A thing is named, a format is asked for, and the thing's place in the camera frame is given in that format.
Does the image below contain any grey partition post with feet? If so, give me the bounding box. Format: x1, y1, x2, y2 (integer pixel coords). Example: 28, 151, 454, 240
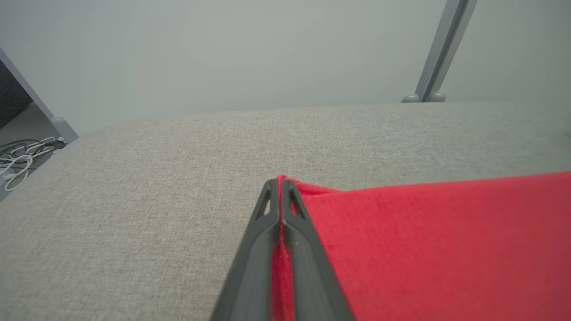
401, 0, 479, 104

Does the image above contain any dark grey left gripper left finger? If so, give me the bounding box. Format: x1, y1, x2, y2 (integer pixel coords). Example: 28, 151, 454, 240
210, 179, 281, 321

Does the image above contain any grey fabric sofa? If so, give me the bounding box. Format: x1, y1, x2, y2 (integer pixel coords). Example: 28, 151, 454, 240
0, 102, 571, 321

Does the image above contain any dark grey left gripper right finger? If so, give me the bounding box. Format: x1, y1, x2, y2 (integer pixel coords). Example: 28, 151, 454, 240
280, 179, 357, 321

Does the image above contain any grey metal frame leg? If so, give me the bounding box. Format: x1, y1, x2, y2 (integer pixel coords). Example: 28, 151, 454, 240
0, 47, 80, 144

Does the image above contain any white floor cable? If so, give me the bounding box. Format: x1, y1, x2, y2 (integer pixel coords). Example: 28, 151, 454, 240
0, 136, 67, 192

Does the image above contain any red and white jersey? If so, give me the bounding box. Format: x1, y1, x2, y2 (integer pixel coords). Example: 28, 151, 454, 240
270, 172, 571, 321

